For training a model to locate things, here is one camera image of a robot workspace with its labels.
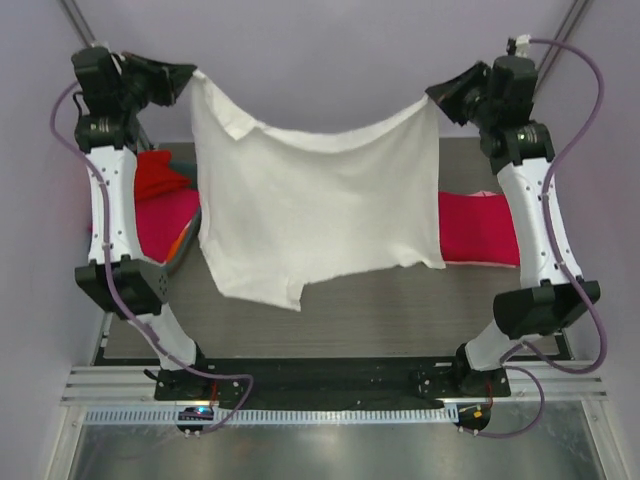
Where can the aluminium frame post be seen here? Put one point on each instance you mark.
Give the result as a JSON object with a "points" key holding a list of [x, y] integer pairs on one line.
{"points": [[572, 19], [84, 32]]}

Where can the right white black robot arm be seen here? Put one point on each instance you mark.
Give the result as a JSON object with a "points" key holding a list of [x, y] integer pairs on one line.
{"points": [[553, 292]]}

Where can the aluminium rail front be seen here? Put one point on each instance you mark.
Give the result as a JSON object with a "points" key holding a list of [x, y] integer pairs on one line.
{"points": [[128, 384]]}

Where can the left aluminium frame post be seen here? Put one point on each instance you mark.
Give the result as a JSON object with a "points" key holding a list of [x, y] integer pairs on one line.
{"points": [[84, 32]]}

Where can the right aluminium frame post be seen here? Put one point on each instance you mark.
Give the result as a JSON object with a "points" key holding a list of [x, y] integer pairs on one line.
{"points": [[572, 19]]}

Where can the teal plastic basket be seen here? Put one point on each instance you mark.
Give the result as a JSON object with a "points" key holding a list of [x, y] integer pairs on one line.
{"points": [[187, 170]]}

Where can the white printed t shirt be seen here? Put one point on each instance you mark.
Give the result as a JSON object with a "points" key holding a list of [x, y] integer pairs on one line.
{"points": [[282, 209]]}

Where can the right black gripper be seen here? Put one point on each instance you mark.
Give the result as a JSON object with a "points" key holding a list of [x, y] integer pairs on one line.
{"points": [[461, 93]]}

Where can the orange t shirt in basket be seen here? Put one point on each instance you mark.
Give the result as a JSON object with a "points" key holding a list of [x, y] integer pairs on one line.
{"points": [[175, 247]]}

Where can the red crumpled t shirt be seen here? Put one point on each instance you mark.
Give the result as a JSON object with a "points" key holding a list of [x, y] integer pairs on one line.
{"points": [[154, 177]]}

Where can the slotted cable duct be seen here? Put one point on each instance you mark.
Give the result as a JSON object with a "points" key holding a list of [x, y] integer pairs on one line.
{"points": [[182, 415]]}

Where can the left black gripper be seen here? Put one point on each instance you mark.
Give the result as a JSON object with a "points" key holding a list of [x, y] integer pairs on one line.
{"points": [[167, 79]]}

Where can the magenta t shirt in basket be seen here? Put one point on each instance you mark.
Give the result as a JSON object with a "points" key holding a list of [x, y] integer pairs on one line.
{"points": [[144, 231]]}

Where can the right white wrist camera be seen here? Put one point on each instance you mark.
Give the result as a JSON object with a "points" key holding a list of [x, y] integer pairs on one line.
{"points": [[519, 46]]}

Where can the folded magenta t shirt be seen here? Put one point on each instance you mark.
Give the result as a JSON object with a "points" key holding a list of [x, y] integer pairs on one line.
{"points": [[475, 225]]}

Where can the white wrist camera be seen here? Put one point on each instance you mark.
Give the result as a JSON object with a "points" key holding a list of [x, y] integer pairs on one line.
{"points": [[519, 46], [117, 60]]}

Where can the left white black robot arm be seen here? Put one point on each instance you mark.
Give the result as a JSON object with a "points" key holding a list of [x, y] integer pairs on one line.
{"points": [[119, 277]]}

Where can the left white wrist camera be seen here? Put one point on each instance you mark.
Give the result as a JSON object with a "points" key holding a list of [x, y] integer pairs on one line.
{"points": [[117, 60]]}

